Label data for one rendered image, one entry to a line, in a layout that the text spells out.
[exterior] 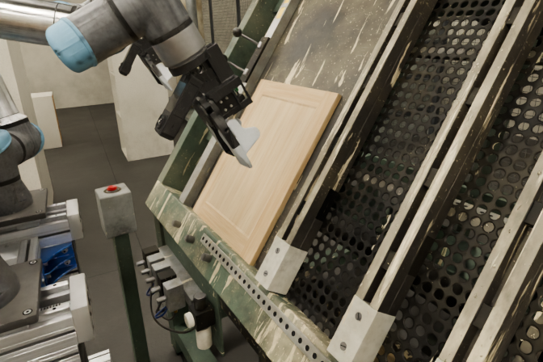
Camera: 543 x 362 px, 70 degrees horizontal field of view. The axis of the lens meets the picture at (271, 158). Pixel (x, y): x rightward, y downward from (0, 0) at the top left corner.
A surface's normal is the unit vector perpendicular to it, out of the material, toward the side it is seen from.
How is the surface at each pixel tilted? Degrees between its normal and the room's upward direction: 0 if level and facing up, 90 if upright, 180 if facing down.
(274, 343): 54
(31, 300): 0
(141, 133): 90
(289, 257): 90
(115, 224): 90
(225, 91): 90
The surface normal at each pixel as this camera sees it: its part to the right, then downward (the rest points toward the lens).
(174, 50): 0.04, 0.53
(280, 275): 0.54, 0.26
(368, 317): -0.70, -0.39
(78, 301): -0.03, -0.95
